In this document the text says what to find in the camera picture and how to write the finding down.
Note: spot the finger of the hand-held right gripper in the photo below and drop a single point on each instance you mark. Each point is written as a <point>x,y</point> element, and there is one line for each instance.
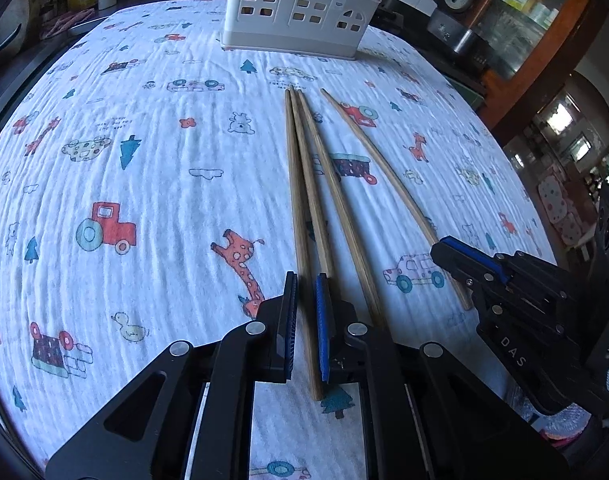
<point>489,262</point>
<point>459,267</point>

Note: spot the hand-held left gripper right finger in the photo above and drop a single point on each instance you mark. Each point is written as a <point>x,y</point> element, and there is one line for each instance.
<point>324,330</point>

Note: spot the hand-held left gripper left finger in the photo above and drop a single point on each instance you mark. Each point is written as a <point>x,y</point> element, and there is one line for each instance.
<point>287,330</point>

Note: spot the wooden chopstick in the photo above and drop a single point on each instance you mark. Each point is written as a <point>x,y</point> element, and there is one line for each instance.
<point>339,200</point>
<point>390,172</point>
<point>298,200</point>
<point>314,195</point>

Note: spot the white plastic utensil holder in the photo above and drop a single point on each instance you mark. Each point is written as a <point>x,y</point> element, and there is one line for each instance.
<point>264,35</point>

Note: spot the pink spotted white cloth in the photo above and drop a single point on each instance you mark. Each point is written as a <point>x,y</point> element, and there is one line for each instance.
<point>559,210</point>

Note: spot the printed white blanket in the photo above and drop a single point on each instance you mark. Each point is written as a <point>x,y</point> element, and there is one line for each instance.
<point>134,185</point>

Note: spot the wooden glass-door cabinet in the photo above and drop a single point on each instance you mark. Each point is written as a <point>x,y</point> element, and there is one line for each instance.
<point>529,20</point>

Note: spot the round wooden cutting board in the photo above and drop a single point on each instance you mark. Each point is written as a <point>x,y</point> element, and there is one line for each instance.
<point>19,15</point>

